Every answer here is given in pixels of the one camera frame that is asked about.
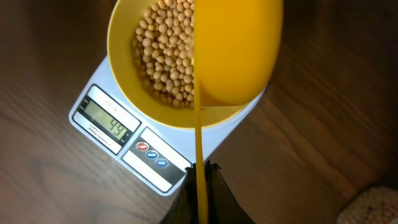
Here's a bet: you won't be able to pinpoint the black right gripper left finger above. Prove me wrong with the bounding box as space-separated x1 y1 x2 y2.
159 164 198 224

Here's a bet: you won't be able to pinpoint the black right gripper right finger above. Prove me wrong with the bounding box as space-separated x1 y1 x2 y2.
205 161 254 224

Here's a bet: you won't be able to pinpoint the yellow plastic measuring scoop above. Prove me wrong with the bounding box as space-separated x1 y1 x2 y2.
194 0 284 223

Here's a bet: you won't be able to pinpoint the white digital kitchen scale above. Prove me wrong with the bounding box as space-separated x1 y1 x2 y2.
68 55 267 197

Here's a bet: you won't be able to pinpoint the soybeans in bowl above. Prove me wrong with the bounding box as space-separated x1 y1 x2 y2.
132 0 195 109

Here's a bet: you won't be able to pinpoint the pale yellow plastic bowl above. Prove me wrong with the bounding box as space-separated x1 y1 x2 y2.
106 0 249 130

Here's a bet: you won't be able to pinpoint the soybeans in container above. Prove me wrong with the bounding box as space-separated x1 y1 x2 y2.
336 187 397 224

